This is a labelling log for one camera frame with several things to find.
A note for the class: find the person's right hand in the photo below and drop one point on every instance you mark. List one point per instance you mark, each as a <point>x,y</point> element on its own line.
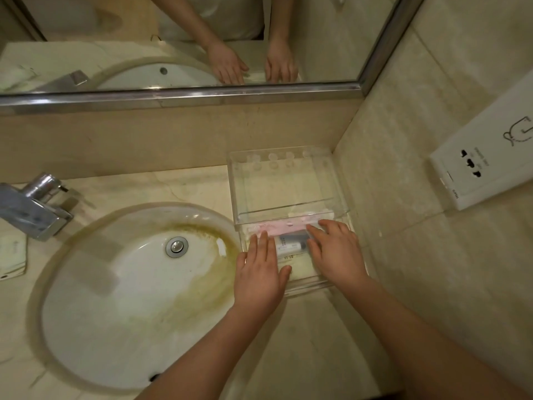
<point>337,258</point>

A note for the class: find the person's left hand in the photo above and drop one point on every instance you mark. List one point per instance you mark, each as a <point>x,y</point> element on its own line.
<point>258,283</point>

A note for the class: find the person's right thumb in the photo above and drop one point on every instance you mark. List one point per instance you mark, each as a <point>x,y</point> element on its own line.
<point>314,250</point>

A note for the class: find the person's left thumb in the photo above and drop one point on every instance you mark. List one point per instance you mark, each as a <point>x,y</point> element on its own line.
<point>285,275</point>

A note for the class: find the person's right forearm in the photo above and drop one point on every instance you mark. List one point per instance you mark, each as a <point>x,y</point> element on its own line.
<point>424,341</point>

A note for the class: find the person's left forearm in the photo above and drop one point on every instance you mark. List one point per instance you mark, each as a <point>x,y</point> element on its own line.
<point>200,358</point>

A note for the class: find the clear acrylic drawer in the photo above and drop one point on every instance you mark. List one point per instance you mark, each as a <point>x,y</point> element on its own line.
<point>304,279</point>

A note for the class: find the small dark toiletry tube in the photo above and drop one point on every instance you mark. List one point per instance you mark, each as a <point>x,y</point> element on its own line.
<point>296,237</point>

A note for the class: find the small white toiletry bottle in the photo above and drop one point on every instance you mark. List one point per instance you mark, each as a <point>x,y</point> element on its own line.
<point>291,249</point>

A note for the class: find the pink flat packet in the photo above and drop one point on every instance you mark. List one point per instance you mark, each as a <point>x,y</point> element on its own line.
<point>279,228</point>

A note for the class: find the clear acrylic organizer box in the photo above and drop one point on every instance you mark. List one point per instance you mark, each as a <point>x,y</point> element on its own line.
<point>287,187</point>

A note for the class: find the chrome sink drain plug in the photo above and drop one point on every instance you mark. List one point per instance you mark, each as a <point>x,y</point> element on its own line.
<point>177,247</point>

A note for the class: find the white oval sink basin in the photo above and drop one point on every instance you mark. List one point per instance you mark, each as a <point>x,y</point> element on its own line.
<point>125,312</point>

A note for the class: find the chrome square faucet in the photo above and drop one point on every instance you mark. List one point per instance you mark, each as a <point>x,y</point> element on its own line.
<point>35,208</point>

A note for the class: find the white wall socket panel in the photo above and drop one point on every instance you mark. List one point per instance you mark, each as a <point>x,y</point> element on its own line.
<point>487,162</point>

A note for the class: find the wall mirror with metal frame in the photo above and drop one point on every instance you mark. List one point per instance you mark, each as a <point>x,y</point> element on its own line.
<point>125,45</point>

